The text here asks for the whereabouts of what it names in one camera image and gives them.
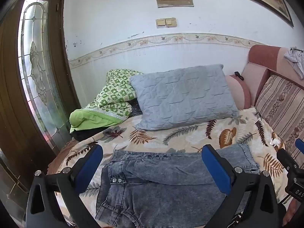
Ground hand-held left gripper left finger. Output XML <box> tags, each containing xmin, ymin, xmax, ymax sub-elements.
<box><xmin>24</xmin><ymin>144</ymin><xmax>104</xmax><ymax>228</ymax></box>

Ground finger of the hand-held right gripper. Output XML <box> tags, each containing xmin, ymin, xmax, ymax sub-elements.
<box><xmin>277</xmin><ymin>138</ymin><xmax>304</xmax><ymax>171</ymax></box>

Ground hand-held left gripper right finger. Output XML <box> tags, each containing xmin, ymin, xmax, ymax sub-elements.
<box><xmin>201</xmin><ymin>144</ymin><xmax>280</xmax><ymax>228</ymax></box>

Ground grey denim pants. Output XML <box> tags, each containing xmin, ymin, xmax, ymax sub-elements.
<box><xmin>95</xmin><ymin>144</ymin><xmax>261</xmax><ymax>228</ymax></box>

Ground person's right forearm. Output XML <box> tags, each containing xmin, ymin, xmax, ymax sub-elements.
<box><xmin>282</xmin><ymin>201</ymin><xmax>303</xmax><ymax>228</ymax></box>

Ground leaf-print beige blanket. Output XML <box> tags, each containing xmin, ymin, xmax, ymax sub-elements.
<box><xmin>47</xmin><ymin>107</ymin><xmax>291</xmax><ymax>228</ymax></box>

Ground striped floral cushion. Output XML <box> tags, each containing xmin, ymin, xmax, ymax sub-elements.
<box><xmin>255</xmin><ymin>74</ymin><xmax>304</xmax><ymax>156</ymax></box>

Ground green patterned quilt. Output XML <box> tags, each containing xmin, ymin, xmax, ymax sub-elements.
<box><xmin>69</xmin><ymin>69</ymin><xmax>143</xmax><ymax>133</ymax></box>

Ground grey quilted pillow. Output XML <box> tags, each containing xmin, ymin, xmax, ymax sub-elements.
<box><xmin>129</xmin><ymin>64</ymin><xmax>240</xmax><ymax>131</ymax></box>

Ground white crumpled cloth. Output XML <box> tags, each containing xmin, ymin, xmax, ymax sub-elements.
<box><xmin>284</xmin><ymin>47</ymin><xmax>304</xmax><ymax>80</ymax></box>

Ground wooden door with glass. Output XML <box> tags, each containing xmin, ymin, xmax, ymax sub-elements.
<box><xmin>0</xmin><ymin>0</ymin><xmax>82</xmax><ymax>205</ymax></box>

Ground beige light switch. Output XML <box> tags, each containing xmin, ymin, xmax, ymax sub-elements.
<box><xmin>156</xmin><ymin>17</ymin><xmax>178</xmax><ymax>29</ymax></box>

